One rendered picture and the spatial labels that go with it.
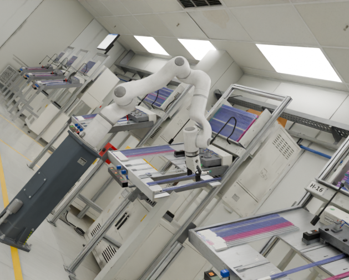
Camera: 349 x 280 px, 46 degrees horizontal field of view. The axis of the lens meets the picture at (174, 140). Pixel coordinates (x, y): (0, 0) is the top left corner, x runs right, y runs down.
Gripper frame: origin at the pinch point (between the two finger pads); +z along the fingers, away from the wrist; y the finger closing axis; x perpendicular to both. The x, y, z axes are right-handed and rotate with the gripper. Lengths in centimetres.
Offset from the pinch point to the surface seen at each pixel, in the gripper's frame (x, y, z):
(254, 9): -212, 192, -56
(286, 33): -232, 162, -29
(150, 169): 6, 50, 15
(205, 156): -34, 39, 14
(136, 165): 11, 63, 15
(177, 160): -22, 59, 20
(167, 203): 15.6, 7.9, 16.9
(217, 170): -36, 28, 21
